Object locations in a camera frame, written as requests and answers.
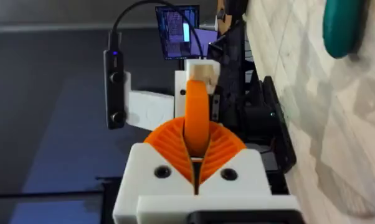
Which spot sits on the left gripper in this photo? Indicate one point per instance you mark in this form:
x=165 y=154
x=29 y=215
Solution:
x=232 y=71

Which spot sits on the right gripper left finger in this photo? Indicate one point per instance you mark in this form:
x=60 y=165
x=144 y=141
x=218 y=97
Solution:
x=144 y=174

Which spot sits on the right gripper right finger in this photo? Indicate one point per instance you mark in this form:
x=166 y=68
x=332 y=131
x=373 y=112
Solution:
x=237 y=166

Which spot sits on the black upright wrist plate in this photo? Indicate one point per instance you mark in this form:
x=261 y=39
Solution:
x=279 y=124

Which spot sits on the computer monitor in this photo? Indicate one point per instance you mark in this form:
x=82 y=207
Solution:
x=176 y=31

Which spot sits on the green disc with holes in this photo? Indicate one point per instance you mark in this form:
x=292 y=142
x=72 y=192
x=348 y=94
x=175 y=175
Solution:
x=341 y=28

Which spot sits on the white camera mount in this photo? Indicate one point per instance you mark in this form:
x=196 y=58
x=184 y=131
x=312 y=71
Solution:
x=148 y=109

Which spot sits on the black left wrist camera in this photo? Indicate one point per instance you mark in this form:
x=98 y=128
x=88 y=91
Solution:
x=114 y=90

